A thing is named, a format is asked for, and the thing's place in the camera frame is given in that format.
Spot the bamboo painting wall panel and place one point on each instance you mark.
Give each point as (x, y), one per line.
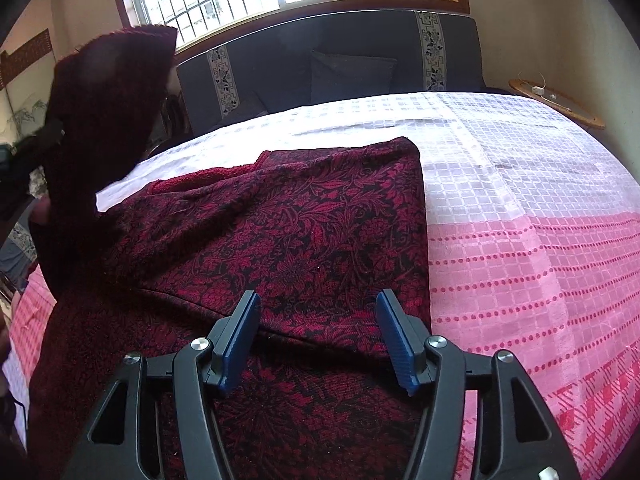
(25, 105)

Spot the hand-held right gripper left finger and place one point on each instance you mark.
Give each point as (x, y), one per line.
(240, 342)

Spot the dark grey square cushion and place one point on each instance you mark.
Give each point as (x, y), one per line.
(350, 80)

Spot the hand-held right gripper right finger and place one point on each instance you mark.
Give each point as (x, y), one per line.
(400, 345)

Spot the dark grey pillow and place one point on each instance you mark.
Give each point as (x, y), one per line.
(242, 107)

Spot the red floral knit garment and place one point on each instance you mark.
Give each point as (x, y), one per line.
(300, 220)

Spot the pink white checked blanket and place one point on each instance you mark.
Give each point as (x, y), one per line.
(525, 240)

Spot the dark cloth pile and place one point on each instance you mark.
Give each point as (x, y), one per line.
(20, 175)

